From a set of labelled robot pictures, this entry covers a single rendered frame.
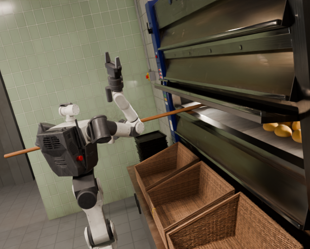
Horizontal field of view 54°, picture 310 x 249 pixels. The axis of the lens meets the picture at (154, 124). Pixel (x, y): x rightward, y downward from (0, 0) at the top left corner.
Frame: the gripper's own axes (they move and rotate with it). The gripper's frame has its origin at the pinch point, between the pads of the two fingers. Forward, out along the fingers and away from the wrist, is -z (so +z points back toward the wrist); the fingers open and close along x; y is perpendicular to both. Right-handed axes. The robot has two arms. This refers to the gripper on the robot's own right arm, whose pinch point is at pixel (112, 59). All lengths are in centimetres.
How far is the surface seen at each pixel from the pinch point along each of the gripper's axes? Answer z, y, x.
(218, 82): 11, 36, -47
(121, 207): 224, 27, 78
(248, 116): -3, 3, -89
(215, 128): 48, 42, -43
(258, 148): 28, 22, -85
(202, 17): -16, 51, -22
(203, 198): 108, 34, -43
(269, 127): 30, 44, -77
